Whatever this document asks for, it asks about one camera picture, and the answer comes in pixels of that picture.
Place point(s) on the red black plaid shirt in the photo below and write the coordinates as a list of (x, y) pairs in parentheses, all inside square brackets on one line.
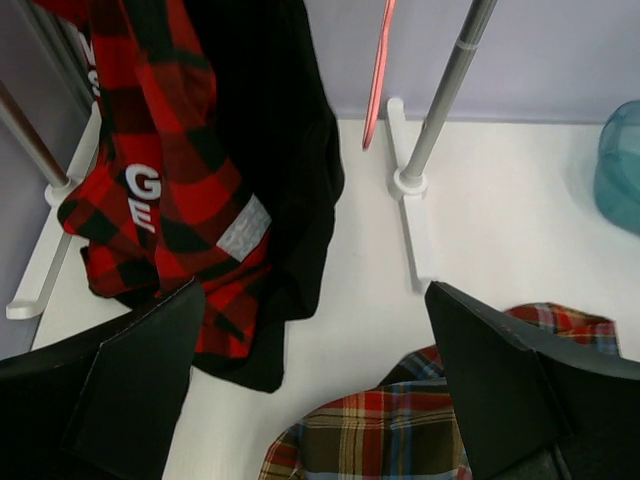
[(164, 203)]

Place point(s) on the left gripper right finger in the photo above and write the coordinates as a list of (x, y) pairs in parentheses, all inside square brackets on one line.
[(530, 404)]

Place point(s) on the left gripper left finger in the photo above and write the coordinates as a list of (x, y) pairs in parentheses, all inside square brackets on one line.
[(104, 403)]

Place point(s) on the pink wire hanger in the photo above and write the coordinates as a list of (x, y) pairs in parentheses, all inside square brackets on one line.
[(378, 75)]

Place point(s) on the white and chrome clothes rack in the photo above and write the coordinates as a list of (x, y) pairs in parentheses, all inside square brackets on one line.
[(408, 183)]

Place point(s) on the brown multicolour plaid shirt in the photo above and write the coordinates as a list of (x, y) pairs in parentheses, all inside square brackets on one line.
[(405, 427)]

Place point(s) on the teal plastic basin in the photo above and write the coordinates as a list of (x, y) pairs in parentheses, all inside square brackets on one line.
[(616, 178)]

